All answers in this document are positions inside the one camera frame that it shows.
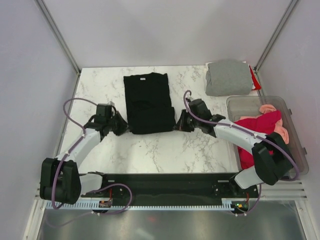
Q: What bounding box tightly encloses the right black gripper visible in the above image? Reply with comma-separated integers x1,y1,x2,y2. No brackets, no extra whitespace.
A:
173,109,201,133

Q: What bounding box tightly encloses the black t-shirt blue logo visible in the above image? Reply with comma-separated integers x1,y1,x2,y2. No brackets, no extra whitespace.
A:
123,72,176,135

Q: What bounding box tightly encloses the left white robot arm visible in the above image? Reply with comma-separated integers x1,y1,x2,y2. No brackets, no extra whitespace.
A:
39,111,128,210

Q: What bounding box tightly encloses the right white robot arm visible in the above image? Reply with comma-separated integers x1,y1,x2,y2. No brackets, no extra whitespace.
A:
174,109,299,197

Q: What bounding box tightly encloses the clear plastic bin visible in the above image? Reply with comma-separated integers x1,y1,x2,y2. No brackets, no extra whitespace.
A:
226,95,309,175

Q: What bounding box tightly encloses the folded grey t-shirt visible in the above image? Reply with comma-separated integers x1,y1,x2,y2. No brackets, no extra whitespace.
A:
205,59,253,97

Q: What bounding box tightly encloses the magenta t-shirt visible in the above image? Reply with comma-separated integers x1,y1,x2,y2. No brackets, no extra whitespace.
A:
235,112,276,170

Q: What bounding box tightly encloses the folded red t-shirt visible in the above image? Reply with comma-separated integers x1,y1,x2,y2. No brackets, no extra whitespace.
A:
248,65,262,91

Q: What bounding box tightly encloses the salmon pink t-shirt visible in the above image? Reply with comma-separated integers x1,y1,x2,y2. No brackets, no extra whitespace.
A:
259,104,290,145

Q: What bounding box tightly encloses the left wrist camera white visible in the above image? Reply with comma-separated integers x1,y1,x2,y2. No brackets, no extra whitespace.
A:
95,103,117,119

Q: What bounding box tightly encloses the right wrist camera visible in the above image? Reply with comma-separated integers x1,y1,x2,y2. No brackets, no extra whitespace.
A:
188,98,211,119

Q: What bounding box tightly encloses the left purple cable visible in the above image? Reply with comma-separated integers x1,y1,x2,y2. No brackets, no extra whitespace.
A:
44,97,135,227

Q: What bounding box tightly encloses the slotted white cable duct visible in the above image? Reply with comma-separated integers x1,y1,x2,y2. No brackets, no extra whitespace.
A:
61,198,250,211

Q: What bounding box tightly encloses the right aluminium frame post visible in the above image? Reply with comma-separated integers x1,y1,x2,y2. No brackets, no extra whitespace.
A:
253,0,300,73

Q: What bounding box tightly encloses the aluminium frame post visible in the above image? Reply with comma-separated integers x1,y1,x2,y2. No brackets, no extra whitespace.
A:
34,0,81,77
253,0,300,73

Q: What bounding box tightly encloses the left aluminium frame post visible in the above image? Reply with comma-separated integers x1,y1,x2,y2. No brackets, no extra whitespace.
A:
34,0,81,77

